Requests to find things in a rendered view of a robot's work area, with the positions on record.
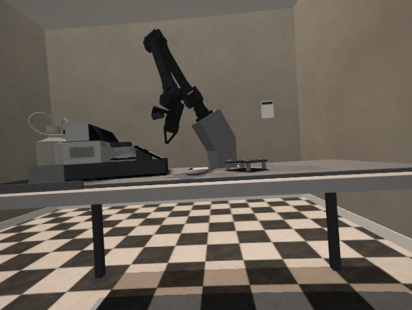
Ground grey bottle with cap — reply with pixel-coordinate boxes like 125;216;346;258
36;126;66;166

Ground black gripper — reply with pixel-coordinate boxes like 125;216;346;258
163;112;181;144

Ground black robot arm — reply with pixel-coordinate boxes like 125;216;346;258
143;29;213;122

